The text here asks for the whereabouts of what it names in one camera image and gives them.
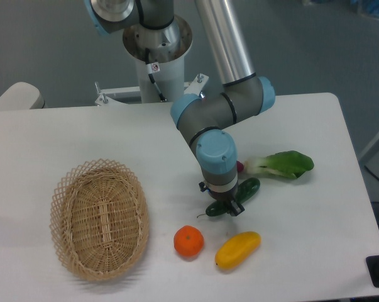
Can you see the yellow mango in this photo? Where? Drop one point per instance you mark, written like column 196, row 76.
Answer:
column 237, row 249

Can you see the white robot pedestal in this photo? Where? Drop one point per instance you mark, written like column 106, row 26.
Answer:
column 159, row 57

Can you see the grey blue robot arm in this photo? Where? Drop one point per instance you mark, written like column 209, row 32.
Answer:
column 202, row 121

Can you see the green bok choy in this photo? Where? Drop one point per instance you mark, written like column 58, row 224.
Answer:
column 289, row 164

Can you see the green cucumber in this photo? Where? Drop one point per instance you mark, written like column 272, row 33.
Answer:
column 246, row 190

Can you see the beige chair armrest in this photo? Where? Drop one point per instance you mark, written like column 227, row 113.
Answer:
column 21, row 96

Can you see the woven wicker basket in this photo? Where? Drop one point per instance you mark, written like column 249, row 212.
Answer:
column 99, row 220

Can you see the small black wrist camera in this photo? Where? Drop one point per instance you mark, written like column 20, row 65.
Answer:
column 203, row 187

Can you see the orange tangerine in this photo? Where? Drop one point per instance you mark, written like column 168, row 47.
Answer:
column 188, row 241

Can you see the purple sweet potato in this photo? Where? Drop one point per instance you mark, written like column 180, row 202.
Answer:
column 240, row 166

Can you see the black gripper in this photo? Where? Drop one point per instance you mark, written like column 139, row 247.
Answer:
column 233, row 207

